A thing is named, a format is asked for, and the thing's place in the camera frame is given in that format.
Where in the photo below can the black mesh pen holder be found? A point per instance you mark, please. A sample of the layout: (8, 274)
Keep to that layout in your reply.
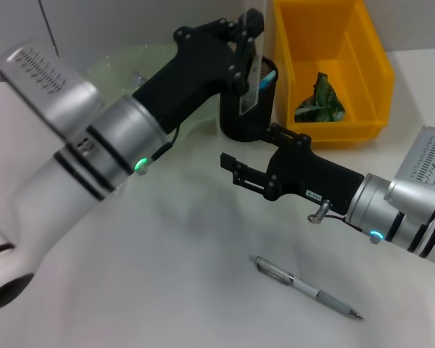
(246, 127)

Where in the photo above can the clear plastic ruler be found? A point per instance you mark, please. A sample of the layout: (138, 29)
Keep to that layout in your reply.
(252, 101)

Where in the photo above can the yellow plastic bin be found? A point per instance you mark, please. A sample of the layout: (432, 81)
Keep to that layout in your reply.
(362, 65)

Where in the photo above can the green plastic wrapper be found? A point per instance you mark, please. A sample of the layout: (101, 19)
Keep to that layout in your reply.
(320, 105)

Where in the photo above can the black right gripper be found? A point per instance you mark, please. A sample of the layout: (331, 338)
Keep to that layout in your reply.
(311, 174)

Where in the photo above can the blue capped scissors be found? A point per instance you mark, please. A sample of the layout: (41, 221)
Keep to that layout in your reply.
(267, 81)

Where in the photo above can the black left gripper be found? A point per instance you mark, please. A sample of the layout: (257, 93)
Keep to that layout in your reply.
(188, 83)

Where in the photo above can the translucent green wavy fruit plate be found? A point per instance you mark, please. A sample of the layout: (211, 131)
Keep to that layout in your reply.
(108, 69)

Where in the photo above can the grey white ballpoint pen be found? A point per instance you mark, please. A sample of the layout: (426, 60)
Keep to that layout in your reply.
(333, 301)

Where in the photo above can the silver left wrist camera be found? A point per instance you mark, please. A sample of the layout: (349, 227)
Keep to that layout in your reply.
(47, 90)

